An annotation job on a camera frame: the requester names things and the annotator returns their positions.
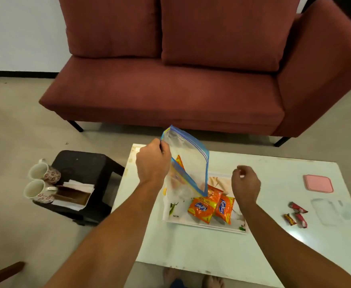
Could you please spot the person's left hand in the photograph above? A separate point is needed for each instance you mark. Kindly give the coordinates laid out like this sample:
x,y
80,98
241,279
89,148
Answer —
x,y
152,164

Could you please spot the person's right hand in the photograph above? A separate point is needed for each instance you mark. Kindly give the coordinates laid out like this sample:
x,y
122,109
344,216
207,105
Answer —
x,y
247,185

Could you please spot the person's left fingers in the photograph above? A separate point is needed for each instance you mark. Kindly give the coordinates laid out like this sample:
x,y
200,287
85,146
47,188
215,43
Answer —
x,y
161,146

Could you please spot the person's right fingers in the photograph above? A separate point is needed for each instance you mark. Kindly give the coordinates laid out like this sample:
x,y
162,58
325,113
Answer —
x,y
242,171

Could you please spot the clear zip bag blue seal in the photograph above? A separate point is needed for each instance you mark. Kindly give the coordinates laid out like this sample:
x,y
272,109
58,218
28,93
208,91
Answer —
x,y
190,155

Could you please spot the person's right forearm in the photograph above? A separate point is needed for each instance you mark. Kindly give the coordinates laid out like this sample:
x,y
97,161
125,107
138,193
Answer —
x,y
286,251

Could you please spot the person's left forearm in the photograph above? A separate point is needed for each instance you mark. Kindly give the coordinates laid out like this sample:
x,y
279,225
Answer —
x,y
109,236

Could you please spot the orange snack packet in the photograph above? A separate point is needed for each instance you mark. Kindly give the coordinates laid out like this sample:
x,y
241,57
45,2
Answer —
x,y
202,210
224,208
215,192
180,161

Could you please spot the maroon fabric sofa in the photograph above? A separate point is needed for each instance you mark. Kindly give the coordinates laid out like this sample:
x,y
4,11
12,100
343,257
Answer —
x,y
163,92

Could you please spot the red candy wrapper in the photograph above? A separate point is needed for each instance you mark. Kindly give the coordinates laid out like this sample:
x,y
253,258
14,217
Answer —
x,y
301,220
297,207

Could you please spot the brown gold candy wrapper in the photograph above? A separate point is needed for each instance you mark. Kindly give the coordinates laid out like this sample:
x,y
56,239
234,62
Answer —
x,y
290,219

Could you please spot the white floral print tray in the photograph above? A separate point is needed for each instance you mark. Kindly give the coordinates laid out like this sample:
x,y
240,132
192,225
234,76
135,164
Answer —
x,y
178,217

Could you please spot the pink square lid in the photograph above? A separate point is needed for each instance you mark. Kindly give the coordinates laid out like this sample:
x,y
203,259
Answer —
x,y
318,183

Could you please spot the black plastic stool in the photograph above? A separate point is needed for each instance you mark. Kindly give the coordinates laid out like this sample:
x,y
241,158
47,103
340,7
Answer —
x,y
85,166

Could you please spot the clear plastic container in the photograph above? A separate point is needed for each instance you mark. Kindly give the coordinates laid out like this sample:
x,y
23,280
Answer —
x,y
325,211

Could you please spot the brown cardboard tray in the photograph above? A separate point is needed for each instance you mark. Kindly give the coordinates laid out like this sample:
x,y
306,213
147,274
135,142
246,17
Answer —
x,y
73,196

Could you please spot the person's right foot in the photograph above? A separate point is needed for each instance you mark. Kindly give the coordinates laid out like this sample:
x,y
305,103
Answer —
x,y
213,281

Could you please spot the person's foot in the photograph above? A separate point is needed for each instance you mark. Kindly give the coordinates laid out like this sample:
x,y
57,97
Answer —
x,y
170,278
213,281

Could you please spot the white floral mug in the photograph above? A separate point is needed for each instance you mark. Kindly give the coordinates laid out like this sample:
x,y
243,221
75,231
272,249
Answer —
x,y
48,172
42,193

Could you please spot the person's left foot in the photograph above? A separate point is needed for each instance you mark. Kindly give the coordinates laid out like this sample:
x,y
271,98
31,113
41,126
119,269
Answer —
x,y
170,278

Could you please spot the narrow maroon sofa back cushion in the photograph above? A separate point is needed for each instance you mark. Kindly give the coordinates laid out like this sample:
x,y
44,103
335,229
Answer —
x,y
109,26

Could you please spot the wide maroon sofa back cushion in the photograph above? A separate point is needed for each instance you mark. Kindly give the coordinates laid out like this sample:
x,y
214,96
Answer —
x,y
223,29

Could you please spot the brown wooden furniture piece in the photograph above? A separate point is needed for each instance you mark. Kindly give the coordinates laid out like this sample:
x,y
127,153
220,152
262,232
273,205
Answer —
x,y
1,274

